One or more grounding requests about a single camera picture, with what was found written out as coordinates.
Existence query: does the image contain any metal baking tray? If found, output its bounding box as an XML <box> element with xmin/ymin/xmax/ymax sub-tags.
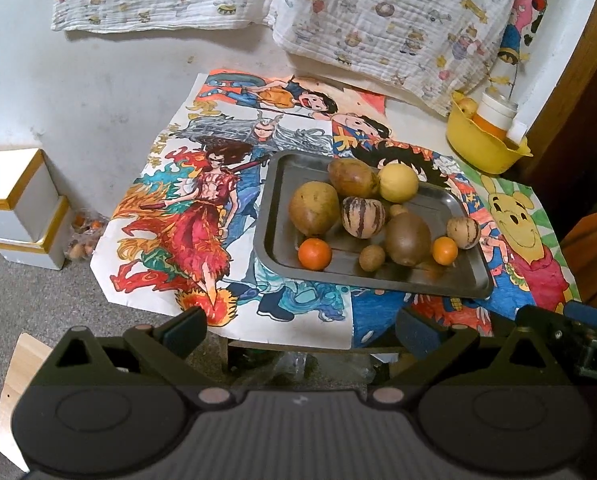
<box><xmin>253</xmin><ymin>149</ymin><xmax>495</xmax><ymax>300</ymax></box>

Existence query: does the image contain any yellow lemon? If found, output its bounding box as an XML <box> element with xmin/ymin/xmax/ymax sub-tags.
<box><xmin>378</xmin><ymin>164</ymin><xmax>419</xmax><ymax>204</ymax></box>

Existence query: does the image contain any yellow plastic bowl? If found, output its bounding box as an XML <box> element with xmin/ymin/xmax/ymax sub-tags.
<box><xmin>446</xmin><ymin>91</ymin><xmax>533</xmax><ymax>176</ymax></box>

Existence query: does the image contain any white and orange cup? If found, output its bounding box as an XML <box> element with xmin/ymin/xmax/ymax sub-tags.
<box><xmin>472</xmin><ymin>87</ymin><xmax>518</xmax><ymax>140</ymax></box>

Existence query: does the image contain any white box gold trim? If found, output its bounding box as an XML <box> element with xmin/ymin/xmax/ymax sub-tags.
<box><xmin>0</xmin><ymin>148</ymin><xmax>74</xmax><ymax>271</ymax></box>

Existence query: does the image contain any white printed quilted blanket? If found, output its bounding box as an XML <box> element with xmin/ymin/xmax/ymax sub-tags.
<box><xmin>267</xmin><ymin>0</ymin><xmax>533</xmax><ymax>116</ymax></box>

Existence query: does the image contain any bag of small fruits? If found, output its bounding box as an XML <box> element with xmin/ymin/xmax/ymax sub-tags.
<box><xmin>65</xmin><ymin>209</ymin><xmax>110</xmax><ymax>261</ymax></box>

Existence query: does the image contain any yellow apple in bowl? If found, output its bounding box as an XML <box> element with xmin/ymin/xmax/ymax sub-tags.
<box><xmin>457</xmin><ymin>96</ymin><xmax>479</xmax><ymax>119</ymax></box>

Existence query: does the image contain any large brown kiwi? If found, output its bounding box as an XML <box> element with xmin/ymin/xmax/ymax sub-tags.
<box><xmin>384</xmin><ymin>212</ymin><xmax>431</xmax><ymax>266</ymax></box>

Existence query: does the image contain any small orange tangerine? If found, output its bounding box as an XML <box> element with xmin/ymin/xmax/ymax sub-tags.
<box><xmin>431</xmin><ymin>236</ymin><xmax>459</xmax><ymax>266</ymax></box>
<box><xmin>297</xmin><ymin>237</ymin><xmax>332</xmax><ymax>271</ymax></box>

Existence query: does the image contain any small brown kiwi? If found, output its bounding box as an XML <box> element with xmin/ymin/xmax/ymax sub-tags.
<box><xmin>358</xmin><ymin>245</ymin><xmax>387</xmax><ymax>273</ymax></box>

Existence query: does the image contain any wooden board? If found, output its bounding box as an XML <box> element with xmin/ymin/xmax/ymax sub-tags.
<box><xmin>0</xmin><ymin>333</ymin><xmax>51</xmax><ymax>472</ymax></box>

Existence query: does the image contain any large striped pepino melon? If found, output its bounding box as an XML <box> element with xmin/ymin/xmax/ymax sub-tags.
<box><xmin>341</xmin><ymin>196</ymin><xmax>387</xmax><ymax>240</ymax></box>

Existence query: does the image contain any cartoon drawing paper mat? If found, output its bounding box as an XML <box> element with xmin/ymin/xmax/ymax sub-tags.
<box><xmin>91</xmin><ymin>74</ymin><xmax>579</xmax><ymax>348</ymax></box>

